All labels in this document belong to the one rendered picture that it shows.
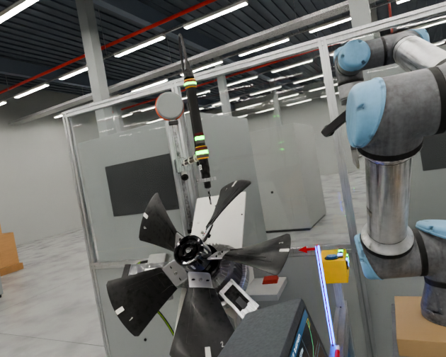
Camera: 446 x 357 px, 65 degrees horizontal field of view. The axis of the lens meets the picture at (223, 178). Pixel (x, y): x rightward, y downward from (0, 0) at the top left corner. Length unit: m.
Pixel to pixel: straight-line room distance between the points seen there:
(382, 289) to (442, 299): 1.00
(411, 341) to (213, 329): 0.57
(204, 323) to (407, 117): 0.86
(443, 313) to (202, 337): 0.66
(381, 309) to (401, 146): 1.42
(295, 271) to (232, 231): 0.55
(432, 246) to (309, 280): 1.12
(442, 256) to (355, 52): 0.54
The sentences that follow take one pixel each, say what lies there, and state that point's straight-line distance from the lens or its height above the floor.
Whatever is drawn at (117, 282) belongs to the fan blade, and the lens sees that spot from 1.40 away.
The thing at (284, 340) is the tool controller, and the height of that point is 1.25.
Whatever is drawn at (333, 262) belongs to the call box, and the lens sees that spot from 1.43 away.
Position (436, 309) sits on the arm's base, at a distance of 1.03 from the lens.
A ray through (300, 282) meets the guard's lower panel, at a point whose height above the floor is 0.81.
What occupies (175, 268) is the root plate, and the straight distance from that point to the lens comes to 1.34.
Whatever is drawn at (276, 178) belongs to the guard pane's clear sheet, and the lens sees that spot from 1.91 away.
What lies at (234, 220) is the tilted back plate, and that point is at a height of 1.25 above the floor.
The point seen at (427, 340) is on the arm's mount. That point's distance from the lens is 0.96.
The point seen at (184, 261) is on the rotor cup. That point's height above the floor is 1.19.
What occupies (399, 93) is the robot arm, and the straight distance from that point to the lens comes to 0.65.
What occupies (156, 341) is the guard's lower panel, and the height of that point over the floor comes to 0.46.
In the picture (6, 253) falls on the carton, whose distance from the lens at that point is 9.38.
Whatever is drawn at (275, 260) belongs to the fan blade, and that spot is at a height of 1.17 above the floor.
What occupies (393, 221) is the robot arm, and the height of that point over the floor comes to 1.31.
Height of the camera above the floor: 1.49
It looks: 2 degrees down
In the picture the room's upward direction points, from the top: 10 degrees counter-clockwise
